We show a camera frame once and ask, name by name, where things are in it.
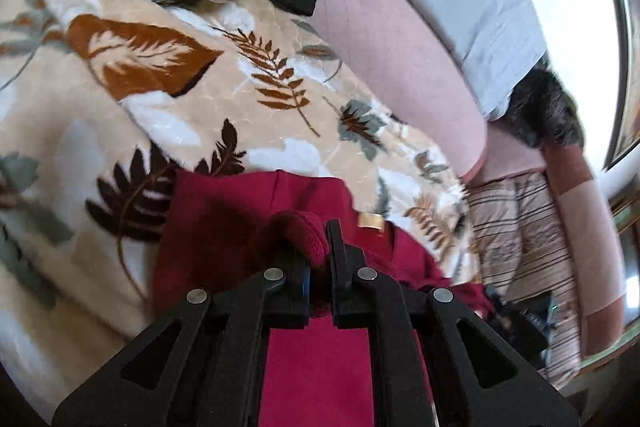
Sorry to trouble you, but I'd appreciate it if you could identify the dark red sweater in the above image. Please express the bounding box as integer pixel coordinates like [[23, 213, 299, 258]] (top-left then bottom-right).
[[150, 168, 497, 427]]

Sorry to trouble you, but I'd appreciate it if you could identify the striped beige cushion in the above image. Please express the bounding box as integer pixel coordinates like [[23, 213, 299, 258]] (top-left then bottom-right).
[[468, 172, 582, 389]]

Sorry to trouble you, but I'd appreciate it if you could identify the pink brown quilted headboard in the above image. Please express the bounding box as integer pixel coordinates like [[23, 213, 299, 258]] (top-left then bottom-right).
[[472, 124, 626, 355]]

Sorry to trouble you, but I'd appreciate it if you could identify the dark furry garment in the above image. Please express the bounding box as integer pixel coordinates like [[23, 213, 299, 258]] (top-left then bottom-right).
[[499, 53, 585, 148]]

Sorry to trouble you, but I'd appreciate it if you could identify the floral beige blanket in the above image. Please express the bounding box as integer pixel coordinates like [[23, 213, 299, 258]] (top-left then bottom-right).
[[1, 0, 480, 419]]

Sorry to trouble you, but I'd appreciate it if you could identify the pink quilted bolster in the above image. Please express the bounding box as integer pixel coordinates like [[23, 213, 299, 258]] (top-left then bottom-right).
[[310, 0, 487, 183]]

